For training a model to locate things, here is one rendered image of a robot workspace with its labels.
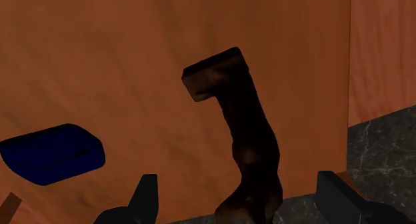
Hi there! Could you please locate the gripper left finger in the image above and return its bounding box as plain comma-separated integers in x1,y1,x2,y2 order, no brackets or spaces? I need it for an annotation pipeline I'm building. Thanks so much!
93,173,159,224

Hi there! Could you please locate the dark brown figure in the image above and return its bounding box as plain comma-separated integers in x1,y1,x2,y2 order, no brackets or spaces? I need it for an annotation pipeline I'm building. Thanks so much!
181,47,284,224

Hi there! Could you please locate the brown wooden table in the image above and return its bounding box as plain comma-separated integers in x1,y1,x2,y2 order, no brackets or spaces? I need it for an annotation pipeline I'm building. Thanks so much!
0,0,416,224

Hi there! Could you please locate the dark blue rounded box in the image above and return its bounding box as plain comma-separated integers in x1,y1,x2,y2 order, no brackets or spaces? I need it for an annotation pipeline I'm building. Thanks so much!
0,123,107,187

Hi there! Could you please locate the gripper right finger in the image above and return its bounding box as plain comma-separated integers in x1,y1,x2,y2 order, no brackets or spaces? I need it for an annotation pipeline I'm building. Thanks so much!
315,170,414,224

